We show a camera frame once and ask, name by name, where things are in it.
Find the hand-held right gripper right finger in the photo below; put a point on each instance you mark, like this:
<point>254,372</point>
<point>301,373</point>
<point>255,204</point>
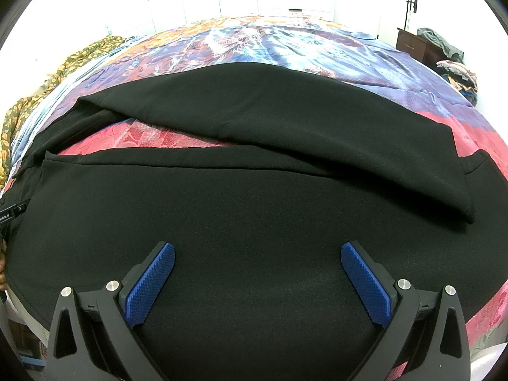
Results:
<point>367,281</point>

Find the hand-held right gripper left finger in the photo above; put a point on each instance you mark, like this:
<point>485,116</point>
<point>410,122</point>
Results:
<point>149,281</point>

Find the black pants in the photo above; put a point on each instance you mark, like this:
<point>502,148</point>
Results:
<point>254,214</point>

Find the person's left hand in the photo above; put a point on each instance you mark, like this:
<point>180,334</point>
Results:
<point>2,264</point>

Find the yellow floral cloth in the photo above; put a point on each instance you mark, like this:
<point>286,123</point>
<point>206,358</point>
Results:
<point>43,83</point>

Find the pile of mixed clothes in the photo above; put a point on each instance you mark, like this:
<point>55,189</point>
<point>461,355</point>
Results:
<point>460,75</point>

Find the dark wooden nightstand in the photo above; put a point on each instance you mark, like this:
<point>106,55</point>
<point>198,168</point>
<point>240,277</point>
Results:
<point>416,45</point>

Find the colourful printed bedspread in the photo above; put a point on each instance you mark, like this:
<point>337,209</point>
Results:
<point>278,47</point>

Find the grey cloth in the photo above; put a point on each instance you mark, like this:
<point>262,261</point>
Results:
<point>442,41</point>

